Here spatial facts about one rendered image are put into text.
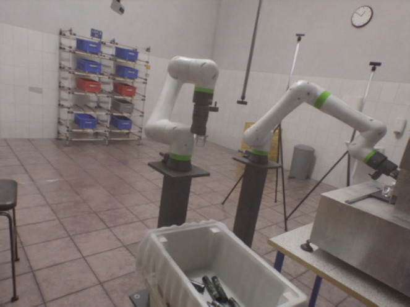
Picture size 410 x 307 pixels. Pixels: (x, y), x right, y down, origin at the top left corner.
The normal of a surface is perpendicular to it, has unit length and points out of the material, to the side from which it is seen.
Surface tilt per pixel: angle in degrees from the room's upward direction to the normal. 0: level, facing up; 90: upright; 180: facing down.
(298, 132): 90
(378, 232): 90
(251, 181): 90
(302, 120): 90
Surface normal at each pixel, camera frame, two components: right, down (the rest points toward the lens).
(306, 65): -0.76, 0.05
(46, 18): 0.63, 0.29
